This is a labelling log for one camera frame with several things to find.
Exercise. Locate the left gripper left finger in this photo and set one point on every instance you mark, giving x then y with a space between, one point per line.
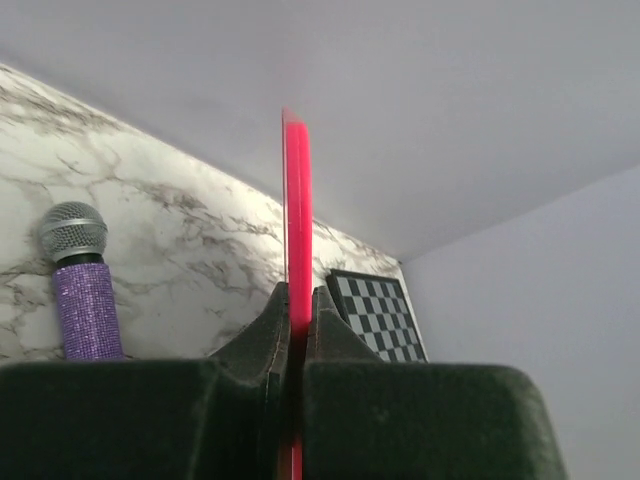
218 417

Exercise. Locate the pink framed whiteboard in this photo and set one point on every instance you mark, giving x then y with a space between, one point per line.
298 227

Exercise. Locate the black grey chessboard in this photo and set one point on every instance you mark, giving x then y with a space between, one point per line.
378 312

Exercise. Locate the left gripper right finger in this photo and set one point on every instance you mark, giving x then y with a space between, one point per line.
364 418

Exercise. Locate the purple microphone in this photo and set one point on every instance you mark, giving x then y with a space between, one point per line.
73 236

